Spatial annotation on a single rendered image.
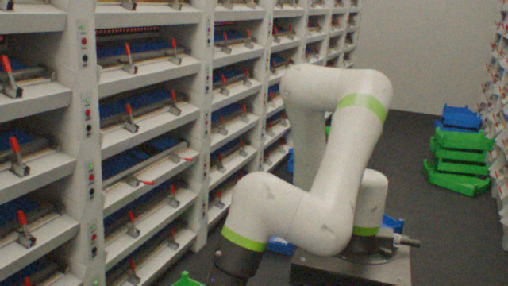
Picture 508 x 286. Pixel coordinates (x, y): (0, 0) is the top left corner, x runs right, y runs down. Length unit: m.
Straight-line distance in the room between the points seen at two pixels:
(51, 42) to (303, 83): 0.64
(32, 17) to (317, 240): 0.79
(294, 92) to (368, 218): 0.50
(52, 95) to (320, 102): 0.65
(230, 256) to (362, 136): 0.38
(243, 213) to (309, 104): 0.43
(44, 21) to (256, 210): 0.67
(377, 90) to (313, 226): 0.41
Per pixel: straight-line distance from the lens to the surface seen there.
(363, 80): 1.16
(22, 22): 1.19
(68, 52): 1.29
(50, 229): 1.38
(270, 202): 0.86
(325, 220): 0.87
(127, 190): 1.59
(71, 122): 1.32
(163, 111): 1.75
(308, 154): 1.37
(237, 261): 0.89
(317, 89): 1.18
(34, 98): 1.21
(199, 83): 1.89
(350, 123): 1.05
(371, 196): 1.47
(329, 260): 1.47
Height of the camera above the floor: 1.10
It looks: 18 degrees down
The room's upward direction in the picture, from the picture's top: 4 degrees clockwise
